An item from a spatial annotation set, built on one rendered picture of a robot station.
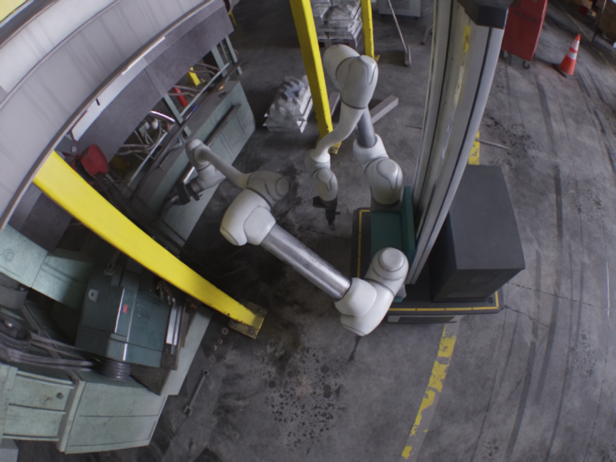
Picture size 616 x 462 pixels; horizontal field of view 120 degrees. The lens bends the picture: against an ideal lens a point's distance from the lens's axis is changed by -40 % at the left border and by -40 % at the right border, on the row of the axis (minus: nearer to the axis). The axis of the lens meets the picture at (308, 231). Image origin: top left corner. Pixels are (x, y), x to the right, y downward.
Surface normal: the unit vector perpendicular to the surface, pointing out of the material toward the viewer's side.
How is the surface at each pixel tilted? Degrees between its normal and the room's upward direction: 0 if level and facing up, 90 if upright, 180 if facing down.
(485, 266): 0
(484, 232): 0
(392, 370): 0
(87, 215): 90
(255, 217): 37
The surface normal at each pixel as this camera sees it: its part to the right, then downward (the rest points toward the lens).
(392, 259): -0.12, -0.55
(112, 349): 0.57, -0.37
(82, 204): 0.92, 0.25
